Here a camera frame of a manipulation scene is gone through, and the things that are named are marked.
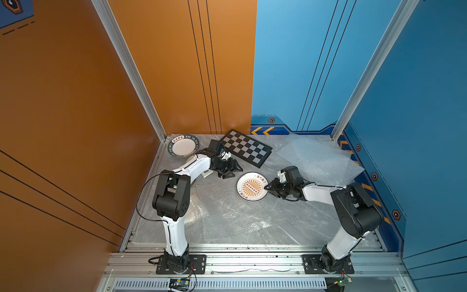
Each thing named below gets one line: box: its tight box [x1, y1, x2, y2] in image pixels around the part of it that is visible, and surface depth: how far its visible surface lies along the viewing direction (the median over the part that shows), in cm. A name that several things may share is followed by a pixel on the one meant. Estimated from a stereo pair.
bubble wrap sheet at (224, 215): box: [190, 177, 288, 241], surface depth 88 cm
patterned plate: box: [167, 134, 200, 159], surface depth 118 cm
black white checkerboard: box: [218, 128, 273, 169], surface depth 112 cm
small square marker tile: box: [200, 169, 214, 179], surface depth 101 cm
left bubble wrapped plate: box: [184, 199, 205, 229], surface depth 83 cm
